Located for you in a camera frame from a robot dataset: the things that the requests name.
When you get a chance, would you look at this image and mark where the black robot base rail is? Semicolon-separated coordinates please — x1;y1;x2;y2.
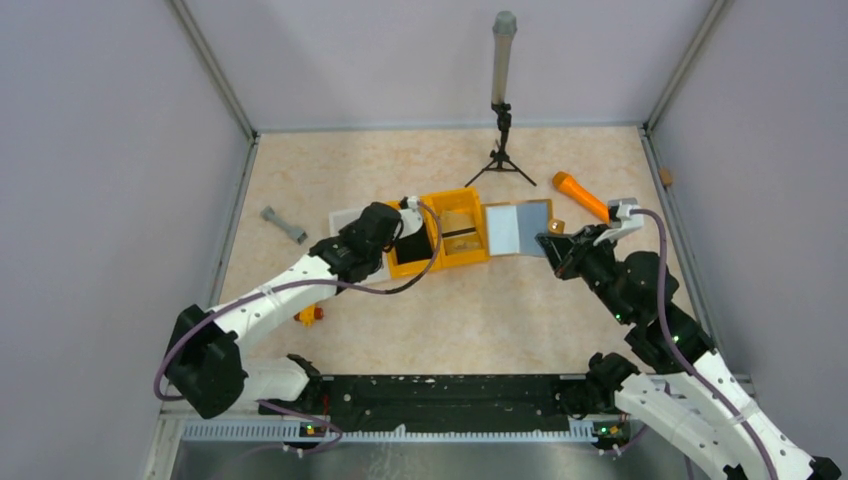
264;372;637;452

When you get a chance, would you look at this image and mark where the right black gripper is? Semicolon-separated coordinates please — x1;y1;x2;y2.
538;222;633;324

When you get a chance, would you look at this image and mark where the white storage bin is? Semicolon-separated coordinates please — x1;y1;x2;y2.
328;207;391;285

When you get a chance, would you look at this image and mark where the orange toy microphone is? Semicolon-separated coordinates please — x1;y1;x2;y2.
551;171;610;223

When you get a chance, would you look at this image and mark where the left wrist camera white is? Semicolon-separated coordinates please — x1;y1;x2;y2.
399;196;424;234

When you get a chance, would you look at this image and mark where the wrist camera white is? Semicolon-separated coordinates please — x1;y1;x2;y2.
593;198;644;246
399;196;424;234

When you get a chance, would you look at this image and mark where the yellow red toy block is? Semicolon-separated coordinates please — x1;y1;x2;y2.
293;305;324;327

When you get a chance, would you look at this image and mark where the grey microphone on stand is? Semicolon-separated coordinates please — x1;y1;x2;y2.
491;11;517;105

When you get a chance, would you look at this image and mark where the black tripod stand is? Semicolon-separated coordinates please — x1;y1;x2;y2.
465;102;537;187

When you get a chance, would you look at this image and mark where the small wooden block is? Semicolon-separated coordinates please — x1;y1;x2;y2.
658;168;674;188

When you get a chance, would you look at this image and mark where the black item in bin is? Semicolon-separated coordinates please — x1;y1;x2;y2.
395;226;433;265

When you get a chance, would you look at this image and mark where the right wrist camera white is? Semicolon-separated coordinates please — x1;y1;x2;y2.
593;198;644;246

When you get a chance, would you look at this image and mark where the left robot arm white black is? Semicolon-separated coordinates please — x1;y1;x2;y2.
154;197;424;419

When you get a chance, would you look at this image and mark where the yellow double storage bin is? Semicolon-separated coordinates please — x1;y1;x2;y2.
387;187;490;279

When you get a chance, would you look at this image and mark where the grey toy dumbbell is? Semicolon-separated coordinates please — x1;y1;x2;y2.
260;206;308;245

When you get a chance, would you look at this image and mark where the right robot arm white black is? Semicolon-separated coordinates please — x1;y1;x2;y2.
535;225;842;479

